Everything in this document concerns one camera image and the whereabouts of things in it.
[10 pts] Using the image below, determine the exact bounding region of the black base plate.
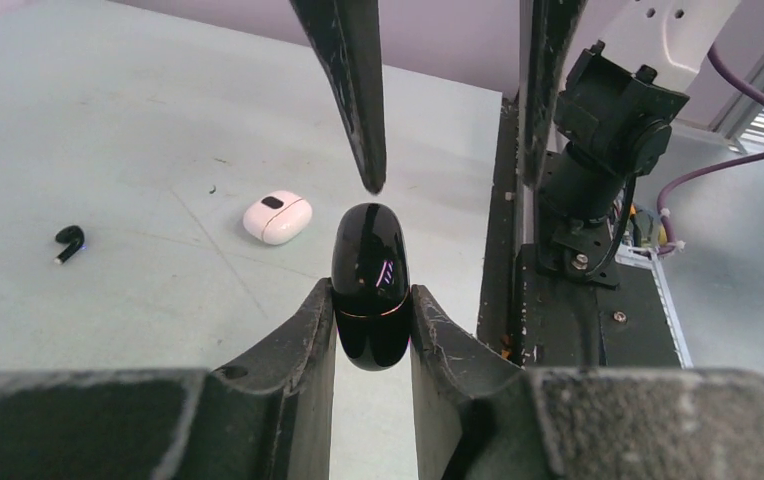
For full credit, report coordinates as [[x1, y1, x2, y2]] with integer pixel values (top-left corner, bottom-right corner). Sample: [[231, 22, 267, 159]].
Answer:
[[475, 99, 681, 368]]

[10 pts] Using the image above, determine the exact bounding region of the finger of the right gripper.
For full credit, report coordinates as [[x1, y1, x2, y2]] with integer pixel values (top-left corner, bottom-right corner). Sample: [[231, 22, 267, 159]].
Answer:
[[519, 0, 586, 189], [290, 0, 387, 195]]

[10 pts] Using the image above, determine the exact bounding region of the white earbud charging case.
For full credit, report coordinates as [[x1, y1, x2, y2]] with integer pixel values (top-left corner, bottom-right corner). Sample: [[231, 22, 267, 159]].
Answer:
[[242, 190, 313, 246]]

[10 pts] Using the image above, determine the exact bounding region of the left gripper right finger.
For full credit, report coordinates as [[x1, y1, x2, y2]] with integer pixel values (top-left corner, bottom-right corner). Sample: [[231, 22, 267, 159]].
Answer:
[[410, 285, 764, 479]]

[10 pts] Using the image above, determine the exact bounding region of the black earbud charging case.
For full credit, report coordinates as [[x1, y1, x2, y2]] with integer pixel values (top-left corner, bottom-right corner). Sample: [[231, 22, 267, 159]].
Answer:
[[331, 203, 412, 371]]

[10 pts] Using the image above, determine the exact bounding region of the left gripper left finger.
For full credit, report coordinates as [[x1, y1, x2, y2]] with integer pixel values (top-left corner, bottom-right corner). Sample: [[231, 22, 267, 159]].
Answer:
[[0, 279, 336, 479]]

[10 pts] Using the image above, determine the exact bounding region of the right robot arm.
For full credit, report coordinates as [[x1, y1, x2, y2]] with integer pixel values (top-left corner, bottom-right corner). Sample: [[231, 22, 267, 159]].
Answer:
[[292, 1, 737, 229]]

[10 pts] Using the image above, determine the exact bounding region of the grey cable duct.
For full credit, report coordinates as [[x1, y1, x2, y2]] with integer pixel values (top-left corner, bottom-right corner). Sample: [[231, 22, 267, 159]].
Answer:
[[617, 245, 694, 368]]

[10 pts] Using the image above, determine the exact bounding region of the aluminium frame rail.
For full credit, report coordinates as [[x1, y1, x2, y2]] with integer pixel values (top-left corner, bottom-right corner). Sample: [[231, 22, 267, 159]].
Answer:
[[711, 1, 764, 153]]

